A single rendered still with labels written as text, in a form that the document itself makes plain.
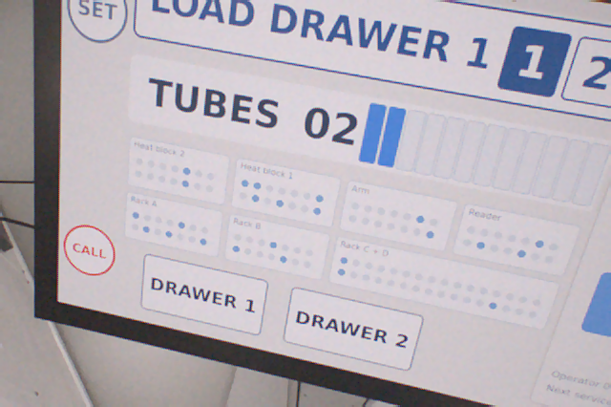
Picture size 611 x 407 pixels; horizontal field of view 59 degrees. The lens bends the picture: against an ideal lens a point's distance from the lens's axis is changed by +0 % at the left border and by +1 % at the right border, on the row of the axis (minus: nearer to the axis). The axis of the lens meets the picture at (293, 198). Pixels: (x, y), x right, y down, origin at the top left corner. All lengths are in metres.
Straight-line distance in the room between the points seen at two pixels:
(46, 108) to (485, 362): 0.35
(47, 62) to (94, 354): 1.17
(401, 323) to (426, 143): 0.13
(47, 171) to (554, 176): 0.34
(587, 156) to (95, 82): 0.31
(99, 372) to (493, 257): 1.23
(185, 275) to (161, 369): 1.06
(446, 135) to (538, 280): 0.11
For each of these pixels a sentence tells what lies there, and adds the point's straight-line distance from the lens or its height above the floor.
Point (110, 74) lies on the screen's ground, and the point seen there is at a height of 1.12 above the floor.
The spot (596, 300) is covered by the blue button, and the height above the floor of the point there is 1.05.
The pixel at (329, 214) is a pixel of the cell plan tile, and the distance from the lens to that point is 0.36.
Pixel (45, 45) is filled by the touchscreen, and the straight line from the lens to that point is 0.41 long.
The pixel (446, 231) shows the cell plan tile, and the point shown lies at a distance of 0.36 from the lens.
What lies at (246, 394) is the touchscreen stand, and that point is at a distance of 1.38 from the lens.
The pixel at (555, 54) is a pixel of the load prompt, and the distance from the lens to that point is 0.35.
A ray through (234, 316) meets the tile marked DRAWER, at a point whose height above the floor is 1.00.
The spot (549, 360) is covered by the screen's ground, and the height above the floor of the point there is 1.01.
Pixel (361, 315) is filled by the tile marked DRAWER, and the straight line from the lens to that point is 0.39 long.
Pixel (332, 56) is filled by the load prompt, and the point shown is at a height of 1.14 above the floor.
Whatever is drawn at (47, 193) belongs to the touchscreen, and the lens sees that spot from 0.43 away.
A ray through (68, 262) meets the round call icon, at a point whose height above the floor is 1.01.
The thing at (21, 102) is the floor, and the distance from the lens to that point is 2.02.
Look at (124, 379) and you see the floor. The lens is 1.47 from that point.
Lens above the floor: 1.38
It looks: 59 degrees down
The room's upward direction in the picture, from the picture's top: 1 degrees clockwise
